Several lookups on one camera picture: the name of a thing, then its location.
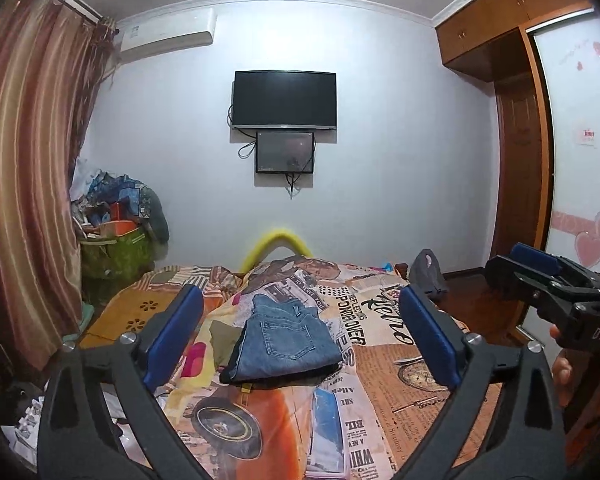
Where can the blue denim pants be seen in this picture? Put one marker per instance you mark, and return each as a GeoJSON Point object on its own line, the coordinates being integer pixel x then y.
{"type": "Point", "coordinates": [280, 340]}

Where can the black folded pants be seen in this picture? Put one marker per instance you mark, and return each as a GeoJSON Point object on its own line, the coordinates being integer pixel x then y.
{"type": "Point", "coordinates": [230, 376]}

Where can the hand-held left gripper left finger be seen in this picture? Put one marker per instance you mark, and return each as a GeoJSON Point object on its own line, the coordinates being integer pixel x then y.
{"type": "Point", "coordinates": [172, 335]}

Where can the green fabric bag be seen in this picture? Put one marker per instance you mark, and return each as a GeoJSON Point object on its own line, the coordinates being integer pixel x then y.
{"type": "Point", "coordinates": [115, 260]}

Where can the wooden overhead cabinet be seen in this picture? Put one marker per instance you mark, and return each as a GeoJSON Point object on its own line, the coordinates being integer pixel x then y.
{"type": "Point", "coordinates": [480, 35]}

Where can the white sliding wardrobe door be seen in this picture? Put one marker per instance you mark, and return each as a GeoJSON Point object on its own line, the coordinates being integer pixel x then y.
{"type": "Point", "coordinates": [575, 110]}

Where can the grey bag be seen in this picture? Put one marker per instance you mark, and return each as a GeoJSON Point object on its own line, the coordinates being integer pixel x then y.
{"type": "Point", "coordinates": [425, 270]}

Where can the white air conditioner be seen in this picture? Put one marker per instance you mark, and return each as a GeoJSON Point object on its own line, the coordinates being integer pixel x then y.
{"type": "Point", "coordinates": [170, 30]}

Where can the person's right hand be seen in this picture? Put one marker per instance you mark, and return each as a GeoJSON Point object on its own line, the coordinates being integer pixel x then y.
{"type": "Point", "coordinates": [562, 375]}

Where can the black wall television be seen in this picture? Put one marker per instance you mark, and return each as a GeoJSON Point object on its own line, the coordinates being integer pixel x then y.
{"type": "Point", "coordinates": [285, 97]}

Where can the small black monitor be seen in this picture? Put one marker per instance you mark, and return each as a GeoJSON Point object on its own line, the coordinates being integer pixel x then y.
{"type": "Point", "coordinates": [285, 152]}

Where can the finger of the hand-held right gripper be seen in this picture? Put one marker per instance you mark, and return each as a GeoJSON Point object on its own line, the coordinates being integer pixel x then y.
{"type": "Point", "coordinates": [510, 275]}
{"type": "Point", "coordinates": [532, 256]}

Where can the bamboo board with flower cutouts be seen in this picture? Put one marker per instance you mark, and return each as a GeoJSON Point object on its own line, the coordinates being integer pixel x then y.
{"type": "Point", "coordinates": [130, 310]}

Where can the small paper label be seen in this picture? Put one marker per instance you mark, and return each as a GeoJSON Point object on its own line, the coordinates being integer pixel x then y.
{"type": "Point", "coordinates": [583, 137]}

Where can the striped brown curtain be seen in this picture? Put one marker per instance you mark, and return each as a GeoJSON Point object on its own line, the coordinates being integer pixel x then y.
{"type": "Point", "coordinates": [30, 160]}

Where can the pile of clothes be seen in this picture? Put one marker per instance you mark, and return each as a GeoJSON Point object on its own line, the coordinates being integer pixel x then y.
{"type": "Point", "coordinates": [125, 195]}

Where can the yellow padded arch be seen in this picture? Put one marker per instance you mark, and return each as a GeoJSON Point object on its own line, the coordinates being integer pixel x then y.
{"type": "Point", "coordinates": [275, 236]}

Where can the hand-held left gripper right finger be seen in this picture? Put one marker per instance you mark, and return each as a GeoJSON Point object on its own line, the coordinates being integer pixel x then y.
{"type": "Point", "coordinates": [430, 335]}

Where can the bed with newspaper-print cover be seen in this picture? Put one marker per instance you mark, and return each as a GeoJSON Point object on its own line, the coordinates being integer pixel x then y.
{"type": "Point", "coordinates": [380, 410]}

